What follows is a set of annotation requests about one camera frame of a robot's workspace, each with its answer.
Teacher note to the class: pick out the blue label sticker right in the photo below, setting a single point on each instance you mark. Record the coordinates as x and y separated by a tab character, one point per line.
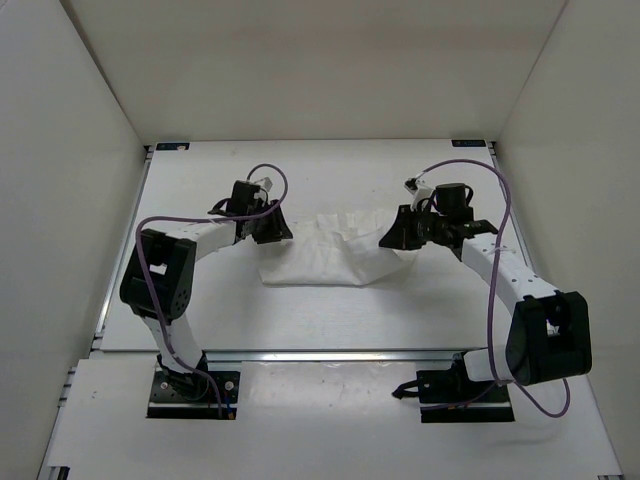
468	143

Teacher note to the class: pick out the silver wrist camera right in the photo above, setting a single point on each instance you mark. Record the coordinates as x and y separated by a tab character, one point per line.
419	190

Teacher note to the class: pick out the white pleated skirt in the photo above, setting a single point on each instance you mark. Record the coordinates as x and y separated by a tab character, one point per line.
339	249

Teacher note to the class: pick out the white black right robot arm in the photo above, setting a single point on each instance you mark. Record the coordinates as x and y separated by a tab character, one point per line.
549	335

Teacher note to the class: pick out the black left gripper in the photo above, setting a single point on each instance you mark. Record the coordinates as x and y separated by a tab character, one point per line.
278	228

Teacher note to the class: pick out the blue label sticker left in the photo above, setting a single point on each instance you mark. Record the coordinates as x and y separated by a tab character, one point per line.
172	146

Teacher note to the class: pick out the blue label sticker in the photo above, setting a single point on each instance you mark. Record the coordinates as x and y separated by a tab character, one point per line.
468	143
172	146

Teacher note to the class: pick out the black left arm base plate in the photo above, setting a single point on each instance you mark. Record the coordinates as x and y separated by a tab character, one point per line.
189	396

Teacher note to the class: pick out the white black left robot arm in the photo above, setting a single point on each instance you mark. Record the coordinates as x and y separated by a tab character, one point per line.
158	281

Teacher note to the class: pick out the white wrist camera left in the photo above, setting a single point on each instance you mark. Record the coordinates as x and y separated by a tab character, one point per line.
264	185

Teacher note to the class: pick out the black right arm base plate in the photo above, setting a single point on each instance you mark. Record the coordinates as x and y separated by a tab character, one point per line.
450	397

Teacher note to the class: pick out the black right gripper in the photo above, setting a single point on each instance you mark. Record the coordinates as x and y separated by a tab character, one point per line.
400	234

